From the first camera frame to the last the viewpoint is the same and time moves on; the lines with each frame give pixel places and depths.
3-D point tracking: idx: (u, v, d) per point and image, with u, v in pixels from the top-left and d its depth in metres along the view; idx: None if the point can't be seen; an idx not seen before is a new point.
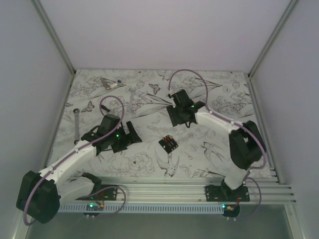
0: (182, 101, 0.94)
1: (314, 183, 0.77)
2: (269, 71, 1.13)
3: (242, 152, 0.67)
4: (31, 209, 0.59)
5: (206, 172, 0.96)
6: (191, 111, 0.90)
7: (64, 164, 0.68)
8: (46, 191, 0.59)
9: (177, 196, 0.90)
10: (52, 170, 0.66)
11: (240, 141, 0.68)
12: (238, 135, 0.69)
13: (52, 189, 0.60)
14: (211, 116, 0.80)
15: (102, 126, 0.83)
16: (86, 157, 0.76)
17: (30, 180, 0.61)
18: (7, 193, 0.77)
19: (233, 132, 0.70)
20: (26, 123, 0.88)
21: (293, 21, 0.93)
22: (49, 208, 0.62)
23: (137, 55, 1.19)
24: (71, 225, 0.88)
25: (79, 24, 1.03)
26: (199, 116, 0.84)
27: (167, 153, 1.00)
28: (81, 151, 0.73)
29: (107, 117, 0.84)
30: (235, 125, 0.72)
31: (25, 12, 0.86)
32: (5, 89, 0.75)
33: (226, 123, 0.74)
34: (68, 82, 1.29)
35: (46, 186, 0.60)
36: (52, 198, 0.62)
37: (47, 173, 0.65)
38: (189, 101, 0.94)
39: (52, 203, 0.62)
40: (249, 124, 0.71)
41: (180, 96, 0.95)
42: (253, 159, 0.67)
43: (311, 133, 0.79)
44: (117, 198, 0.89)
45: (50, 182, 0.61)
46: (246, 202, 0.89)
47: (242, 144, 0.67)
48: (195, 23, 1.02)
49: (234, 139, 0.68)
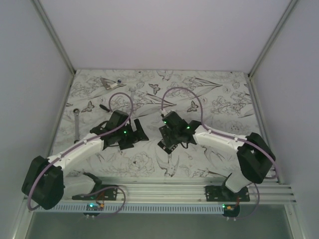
0: (176, 124, 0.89)
1: (314, 183, 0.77)
2: (269, 71, 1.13)
3: (255, 169, 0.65)
4: (37, 195, 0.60)
5: (206, 172, 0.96)
6: (188, 133, 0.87)
7: (72, 153, 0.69)
8: (52, 178, 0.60)
9: (177, 197, 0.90)
10: (61, 156, 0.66)
11: (250, 158, 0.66)
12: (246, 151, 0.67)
13: (58, 176, 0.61)
14: (212, 135, 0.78)
15: (110, 122, 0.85)
16: (94, 149, 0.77)
17: (37, 166, 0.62)
18: (7, 193, 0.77)
19: (241, 150, 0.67)
20: (26, 123, 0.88)
21: (293, 21, 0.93)
22: (53, 196, 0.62)
23: (137, 55, 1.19)
24: (71, 225, 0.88)
25: (80, 24, 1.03)
26: (199, 137, 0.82)
27: (167, 154, 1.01)
28: (91, 143, 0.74)
29: (115, 113, 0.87)
30: (239, 141, 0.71)
31: (25, 12, 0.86)
32: (5, 89, 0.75)
33: (229, 140, 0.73)
34: (68, 82, 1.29)
35: (53, 173, 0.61)
36: (57, 186, 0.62)
37: (55, 158, 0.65)
38: (183, 122, 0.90)
39: (56, 191, 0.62)
40: (253, 136, 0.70)
41: (172, 118, 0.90)
42: (265, 173, 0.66)
43: (311, 133, 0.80)
44: (117, 198, 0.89)
45: (57, 169, 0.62)
46: (246, 202, 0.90)
47: (253, 162, 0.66)
48: (195, 23, 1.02)
49: (243, 157, 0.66)
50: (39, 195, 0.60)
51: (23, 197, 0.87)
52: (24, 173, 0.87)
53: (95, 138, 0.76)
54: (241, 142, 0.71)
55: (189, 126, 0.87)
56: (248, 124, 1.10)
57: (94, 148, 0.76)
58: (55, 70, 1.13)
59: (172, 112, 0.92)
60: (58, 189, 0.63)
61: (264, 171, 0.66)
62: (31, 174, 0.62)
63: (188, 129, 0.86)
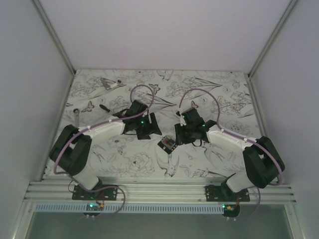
0: (193, 120, 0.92)
1: (314, 184, 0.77)
2: (269, 71, 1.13)
3: (259, 171, 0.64)
4: (64, 160, 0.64)
5: (206, 172, 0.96)
6: (202, 130, 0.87)
7: (99, 128, 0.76)
8: (82, 143, 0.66)
9: (177, 197, 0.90)
10: (89, 128, 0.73)
11: (256, 159, 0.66)
12: (253, 152, 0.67)
13: (87, 143, 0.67)
14: (225, 135, 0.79)
15: (130, 110, 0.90)
16: (115, 130, 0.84)
17: (68, 134, 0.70)
18: (7, 193, 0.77)
19: (248, 149, 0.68)
20: (27, 123, 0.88)
21: (293, 21, 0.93)
22: (78, 164, 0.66)
23: (138, 55, 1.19)
24: (71, 225, 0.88)
25: (80, 24, 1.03)
26: (211, 135, 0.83)
27: (167, 154, 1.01)
28: (114, 123, 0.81)
29: (136, 102, 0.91)
30: (248, 142, 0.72)
31: (25, 11, 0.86)
32: (5, 89, 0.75)
33: (239, 140, 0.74)
34: (68, 82, 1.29)
35: (82, 140, 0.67)
36: (83, 154, 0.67)
37: (84, 128, 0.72)
38: (200, 119, 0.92)
39: (81, 159, 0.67)
40: (263, 140, 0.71)
41: (191, 113, 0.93)
42: (270, 178, 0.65)
43: (310, 133, 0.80)
44: (117, 198, 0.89)
45: (85, 137, 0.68)
46: (246, 202, 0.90)
47: (257, 163, 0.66)
48: (195, 23, 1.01)
49: (249, 157, 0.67)
50: (65, 160, 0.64)
51: (23, 197, 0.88)
52: (24, 173, 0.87)
53: (116, 121, 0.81)
54: (250, 143, 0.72)
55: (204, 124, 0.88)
56: (248, 124, 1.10)
57: (116, 128, 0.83)
58: (55, 70, 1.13)
59: (192, 108, 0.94)
60: (82, 158, 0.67)
61: (270, 177, 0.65)
62: (62, 140, 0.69)
63: (203, 126, 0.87)
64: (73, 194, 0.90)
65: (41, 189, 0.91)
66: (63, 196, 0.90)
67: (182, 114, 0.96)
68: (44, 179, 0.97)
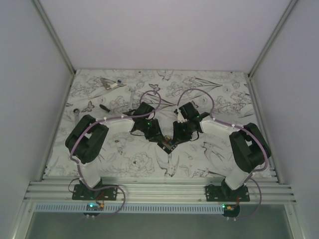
0: (189, 113, 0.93)
1: (314, 184, 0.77)
2: (269, 72, 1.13)
3: (244, 155, 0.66)
4: (80, 147, 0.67)
5: (206, 172, 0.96)
6: (196, 120, 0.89)
7: (115, 120, 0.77)
8: (99, 133, 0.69)
9: (177, 197, 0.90)
10: (105, 119, 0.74)
11: (242, 144, 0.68)
12: (239, 136, 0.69)
13: (104, 132, 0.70)
14: (216, 123, 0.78)
15: (137, 110, 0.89)
16: (125, 127, 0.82)
17: (86, 122, 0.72)
18: (7, 193, 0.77)
19: (234, 134, 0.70)
20: (26, 123, 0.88)
21: (293, 22, 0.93)
22: (93, 153, 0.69)
23: (137, 55, 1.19)
24: (70, 225, 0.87)
25: (80, 24, 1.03)
26: (204, 125, 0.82)
27: (167, 154, 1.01)
28: (126, 120, 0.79)
29: (143, 103, 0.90)
30: (236, 128, 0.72)
31: (25, 12, 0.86)
32: (5, 89, 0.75)
33: (227, 127, 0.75)
34: (68, 82, 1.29)
35: (100, 129, 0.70)
36: (99, 142, 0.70)
37: (101, 119, 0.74)
38: (196, 113, 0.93)
39: (97, 146, 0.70)
40: (250, 126, 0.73)
41: (187, 107, 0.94)
42: (255, 160, 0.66)
43: (311, 133, 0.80)
44: (117, 198, 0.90)
45: (103, 126, 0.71)
46: (246, 202, 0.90)
47: (243, 145, 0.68)
48: (195, 23, 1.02)
49: (235, 141, 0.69)
50: (82, 147, 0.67)
51: (23, 197, 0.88)
52: (24, 173, 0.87)
53: (127, 119, 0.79)
54: (237, 129, 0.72)
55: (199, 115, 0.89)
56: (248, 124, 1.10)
57: (127, 126, 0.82)
58: (55, 70, 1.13)
59: (188, 103, 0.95)
60: (98, 147, 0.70)
61: (255, 161, 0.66)
62: (79, 128, 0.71)
63: (197, 117, 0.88)
64: (73, 194, 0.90)
65: (41, 189, 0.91)
66: (64, 196, 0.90)
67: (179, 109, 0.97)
68: (44, 179, 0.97)
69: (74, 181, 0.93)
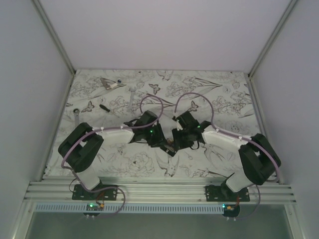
0: (188, 122, 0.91)
1: (314, 184, 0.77)
2: (269, 71, 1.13)
3: (256, 170, 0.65)
4: (73, 156, 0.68)
5: (206, 172, 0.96)
6: (198, 131, 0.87)
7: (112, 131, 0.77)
8: (93, 143, 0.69)
9: (177, 197, 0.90)
10: (102, 130, 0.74)
11: (253, 158, 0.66)
12: (248, 150, 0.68)
13: (98, 143, 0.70)
14: (220, 135, 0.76)
15: (140, 120, 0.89)
16: (123, 138, 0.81)
17: (81, 131, 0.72)
18: (8, 193, 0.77)
19: (244, 148, 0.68)
20: (26, 123, 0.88)
21: (293, 21, 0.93)
22: (85, 162, 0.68)
23: (137, 55, 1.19)
24: (70, 225, 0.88)
25: (80, 24, 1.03)
26: (206, 136, 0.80)
27: (166, 154, 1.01)
28: (125, 130, 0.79)
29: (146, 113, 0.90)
30: (243, 140, 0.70)
31: (26, 12, 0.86)
32: (5, 89, 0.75)
33: (234, 139, 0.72)
34: (68, 82, 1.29)
35: (94, 139, 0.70)
36: (93, 152, 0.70)
37: (97, 128, 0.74)
38: (196, 122, 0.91)
39: (90, 157, 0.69)
40: (257, 137, 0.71)
41: (186, 117, 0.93)
42: (267, 173, 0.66)
43: (311, 133, 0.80)
44: (117, 198, 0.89)
45: (98, 137, 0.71)
46: (246, 202, 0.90)
47: (255, 160, 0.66)
48: (195, 23, 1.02)
49: (245, 156, 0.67)
50: (75, 157, 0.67)
51: (23, 197, 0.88)
52: (24, 173, 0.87)
53: (127, 129, 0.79)
54: (245, 141, 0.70)
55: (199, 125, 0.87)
56: (248, 124, 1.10)
57: (126, 137, 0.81)
58: (55, 70, 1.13)
59: (187, 112, 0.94)
60: (91, 157, 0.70)
61: (267, 174, 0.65)
62: (74, 136, 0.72)
63: (198, 128, 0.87)
64: (73, 194, 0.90)
65: (41, 189, 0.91)
66: (64, 196, 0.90)
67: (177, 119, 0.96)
68: (44, 179, 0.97)
69: (74, 181, 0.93)
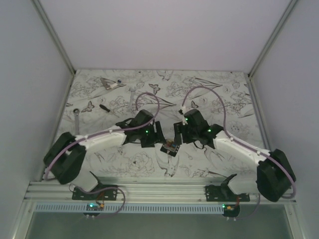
0: (197, 123, 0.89)
1: (314, 184, 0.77)
2: (269, 71, 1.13)
3: (274, 188, 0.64)
4: (58, 167, 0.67)
5: (206, 172, 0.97)
6: (208, 135, 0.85)
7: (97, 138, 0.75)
8: (76, 155, 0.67)
9: (177, 197, 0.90)
10: (86, 138, 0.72)
11: (272, 177, 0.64)
12: (268, 168, 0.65)
13: (81, 155, 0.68)
14: (235, 145, 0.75)
15: (135, 120, 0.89)
16: (113, 141, 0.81)
17: (64, 141, 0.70)
18: (8, 193, 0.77)
19: (264, 166, 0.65)
20: (26, 123, 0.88)
21: (293, 21, 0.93)
22: (70, 173, 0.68)
23: (137, 55, 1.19)
24: (71, 224, 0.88)
25: (80, 24, 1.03)
26: (218, 142, 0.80)
27: (166, 154, 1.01)
28: (114, 134, 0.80)
29: (142, 112, 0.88)
30: (261, 155, 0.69)
31: (25, 11, 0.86)
32: (5, 89, 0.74)
33: (251, 152, 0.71)
34: (68, 82, 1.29)
35: (76, 151, 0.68)
36: (76, 164, 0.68)
37: (81, 138, 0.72)
38: (205, 125, 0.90)
39: (74, 169, 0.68)
40: (275, 153, 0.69)
41: (195, 116, 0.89)
42: (282, 190, 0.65)
43: (311, 133, 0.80)
44: (117, 198, 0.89)
45: (80, 148, 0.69)
46: (246, 202, 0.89)
47: (274, 179, 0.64)
48: (195, 23, 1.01)
49: (265, 174, 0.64)
50: (58, 170, 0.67)
51: (23, 197, 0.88)
52: (24, 173, 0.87)
53: (117, 132, 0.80)
54: (263, 157, 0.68)
55: (210, 129, 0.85)
56: (248, 124, 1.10)
57: (117, 139, 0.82)
58: (55, 70, 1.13)
59: (196, 111, 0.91)
60: (76, 169, 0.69)
61: (282, 191, 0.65)
62: (57, 146, 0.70)
63: (209, 132, 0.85)
64: (73, 194, 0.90)
65: (41, 189, 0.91)
66: (64, 196, 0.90)
67: (185, 117, 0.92)
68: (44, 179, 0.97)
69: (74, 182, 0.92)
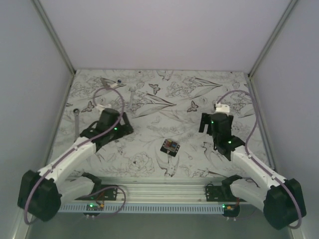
0: (221, 131, 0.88)
1: (314, 184, 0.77)
2: (269, 71, 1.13)
3: (281, 217, 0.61)
4: (35, 204, 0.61)
5: (206, 172, 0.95)
6: (227, 147, 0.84)
7: (64, 162, 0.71)
8: (47, 190, 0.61)
9: (177, 197, 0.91)
10: (51, 169, 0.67)
11: (281, 205, 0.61)
12: (279, 195, 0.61)
13: (52, 188, 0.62)
14: (252, 163, 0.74)
15: (100, 122, 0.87)
16: (85, 153, 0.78)
17: (29, 180, 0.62)
18: (9, 193, 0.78)
19: (274, 191, 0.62)
20: (26, 123, 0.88)
21: (294, 20, 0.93)
22: (51, 206, 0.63)
23: (137, 55, 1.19)
24: (71, 224, 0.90)
25: (80, 24, 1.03)
26: (236, 156, 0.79)
27: (166, 153, 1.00)
28: (83, 146, 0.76)
29: (105, 112, 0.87)
30: (275, 180, 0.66)
31: (25, 11, 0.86)
32: (4, 89, 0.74)
33: (265, 175, 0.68)
34: (68, 82, 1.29)
35: (46, 186, 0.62)
36: (52, 197, 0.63)
37: (47, 171, 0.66)
38: (229, 136, 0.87)
39: (52, 202, 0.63)
40: (291, 182, 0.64)
41: (221, 124, 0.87)
42: (290, 220, 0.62)
43: (311, 133, 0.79)
44: (117, 198, 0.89)
45: (48, 182, 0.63)
46: (246, 202, 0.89)
47: (282, 207, 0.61)
48: (195, 23, 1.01)
49: (274, 200, 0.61)
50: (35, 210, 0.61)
51: None
52: (24, 173, 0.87)
53: (85, 142, 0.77)
54: (277, 182, 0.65)
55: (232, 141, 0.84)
56: (248, 124, 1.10)
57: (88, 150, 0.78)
58: (55, 70, 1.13)
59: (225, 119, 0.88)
60: (53, 201, 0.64)
61: (290, 221, 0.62)
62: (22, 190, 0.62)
63: (229, 143, 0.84)
64: None
65: None
66: None
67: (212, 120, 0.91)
68: None
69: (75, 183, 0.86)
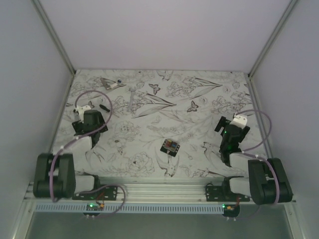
0: (230, 142, 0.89)
1: (314, 185, 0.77)
2: (269, 71, 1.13)
3: (258, 184, 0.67)
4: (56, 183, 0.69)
5: (206, 172, 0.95)
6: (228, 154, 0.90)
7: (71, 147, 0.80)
8: (64, 162, 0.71)
9: (177, 197, 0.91)
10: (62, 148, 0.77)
11: (259, 173, 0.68)
12: (258, 165, 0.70)
13: (69, 160, 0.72)
14: (241, 154, 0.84)
15: (86, 123, 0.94)
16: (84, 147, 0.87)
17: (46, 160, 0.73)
18: (9, 193, 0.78)
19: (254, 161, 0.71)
20: (26, 123, 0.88)
21: (294, 21, 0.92)
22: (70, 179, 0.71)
23: (137, 55, 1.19)
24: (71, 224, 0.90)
25: (80, 24, 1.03)
26: (233, 156, 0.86)
27: (166, 153, 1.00)
28: (82, 139, 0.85)
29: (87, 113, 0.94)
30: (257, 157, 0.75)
31: (25, 12, 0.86)
32: (5, 89, 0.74)
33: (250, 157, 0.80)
34: (68, 82, 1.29)
35: (63, 158, 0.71)
36: (71, 170, 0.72)
37: (59, 151, 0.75)
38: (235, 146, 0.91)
39: (71, 176, 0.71)
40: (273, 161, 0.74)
41: (234, 137, 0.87)
42: (268, 193, 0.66)
43: (311, 133, 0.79)
44: (117, 198, 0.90)
45: (64, 155, 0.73)
46: (246, 202, 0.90)
47: (260, 175, 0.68)
48: (195, 23, 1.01)
49: (252, 168, 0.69)
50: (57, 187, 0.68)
51: (23, 197, 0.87)
52: (24, 173, 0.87)
53: (83, 137, 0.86)
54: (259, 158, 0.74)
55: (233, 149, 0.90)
56: (247, 124, 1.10)
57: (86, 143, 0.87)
58: (55, 70, 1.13)
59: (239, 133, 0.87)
60: (72, 176, 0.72)
61: (268, 193, 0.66)
62: (41, 171, 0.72)
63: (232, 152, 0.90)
64: None
65: None
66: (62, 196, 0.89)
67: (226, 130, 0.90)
68: None
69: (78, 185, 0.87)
